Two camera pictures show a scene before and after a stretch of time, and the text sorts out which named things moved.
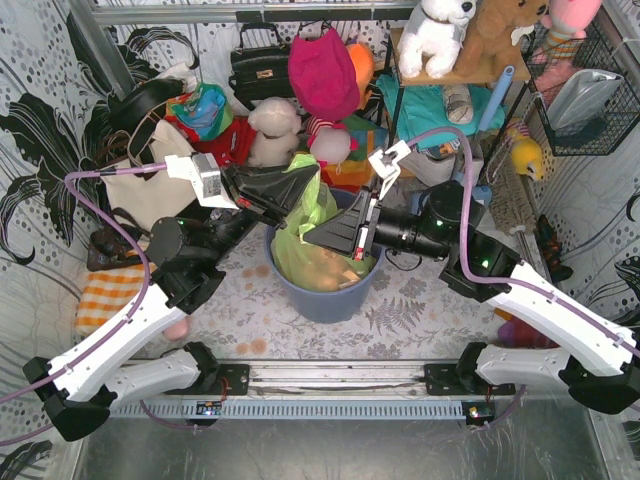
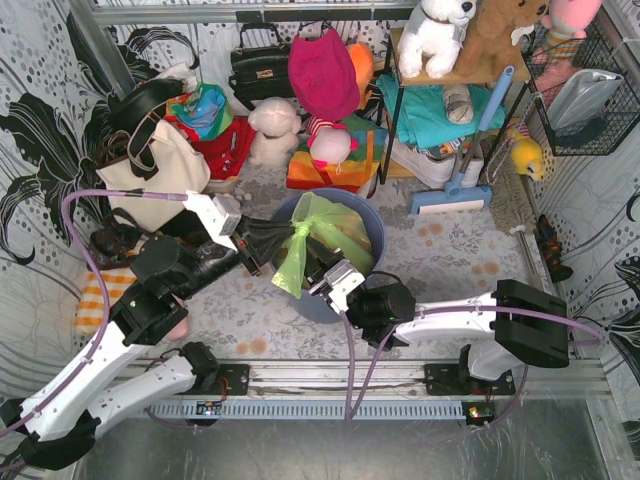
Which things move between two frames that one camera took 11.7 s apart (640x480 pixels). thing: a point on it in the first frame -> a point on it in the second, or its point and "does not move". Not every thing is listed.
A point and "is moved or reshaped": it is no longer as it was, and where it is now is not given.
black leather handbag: [261, 72] does not move
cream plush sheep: [276, 122] does not move
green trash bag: [303, 264] is moved or reshaped
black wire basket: [587, 92] does not move
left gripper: [236, 187] -> [248, 247]
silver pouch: [578, 94] does not move
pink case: [177, 330] does not move
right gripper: [368, 226] -> [323, 270]
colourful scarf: [205, 111] does not move
